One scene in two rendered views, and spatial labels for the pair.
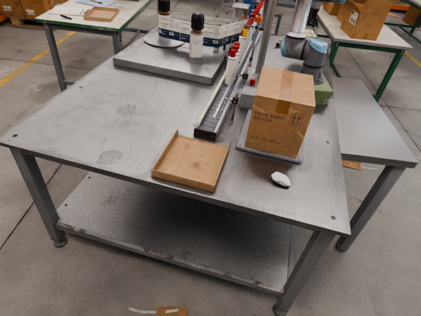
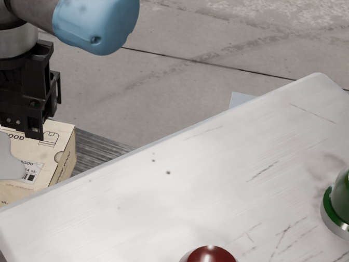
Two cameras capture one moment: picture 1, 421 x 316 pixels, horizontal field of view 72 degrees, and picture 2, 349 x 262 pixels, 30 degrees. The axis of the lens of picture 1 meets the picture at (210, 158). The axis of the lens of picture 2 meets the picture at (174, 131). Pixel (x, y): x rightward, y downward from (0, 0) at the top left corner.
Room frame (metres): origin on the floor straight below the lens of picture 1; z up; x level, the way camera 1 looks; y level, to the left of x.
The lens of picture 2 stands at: (2.04, -0.06, 1.67)
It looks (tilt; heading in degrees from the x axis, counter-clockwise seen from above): 46 degrees down; 276
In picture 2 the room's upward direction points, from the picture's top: 6 degrees clockwise
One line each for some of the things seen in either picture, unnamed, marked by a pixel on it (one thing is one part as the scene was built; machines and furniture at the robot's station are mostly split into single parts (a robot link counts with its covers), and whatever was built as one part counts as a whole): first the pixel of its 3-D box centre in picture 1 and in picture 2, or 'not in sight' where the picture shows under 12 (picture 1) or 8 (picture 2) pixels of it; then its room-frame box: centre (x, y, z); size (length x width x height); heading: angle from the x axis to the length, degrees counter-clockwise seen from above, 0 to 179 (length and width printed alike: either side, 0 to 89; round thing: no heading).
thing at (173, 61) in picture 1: (181, 49); not in sight; (2.14, 0.30, 0.86); 0.80 x 0.67 x 0.05; 169
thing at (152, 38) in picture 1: (164, 39); not in sight; (2.21, 0.45, 0.89); 0.31 x 0.31 x 0.01
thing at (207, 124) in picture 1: (237, 67); not in sight; (1.93, -0.11, 0.86); 1.65 x 0.08 x 0.04; 169
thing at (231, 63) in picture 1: (230, 67); not in sight; (1.62, -0.06, 0.98); 0.05 x 0.05 x 0.20
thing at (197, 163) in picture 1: (193, 157); not in sight; (0.95, 0.07, 0.85); 0.30 x 0.26 x 0.04; 169
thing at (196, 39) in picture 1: (196, 37); not in sight; (1.91, 0.18, 1.03); 0.09 x 0.09 x 0.30
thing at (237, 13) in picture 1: (239, 24); not in sight; (2.37, -0.10, 1.01); 0.14 x 0.13 x 0.26; 169
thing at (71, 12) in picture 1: (67, 11); not in sight; (2.85, 1.48, 0.81); 0.38 x 0.36 x 0.02; 179
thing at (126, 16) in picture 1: (118, 35); not in sight; (3.54, 1.28, 0.40); 1.90 x 0.75 x 0.80; 179
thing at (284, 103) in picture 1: (279, 110); not in sight; (1.20, -0.29, 0.99); 0.30 x 0.24 x 0.27; 171
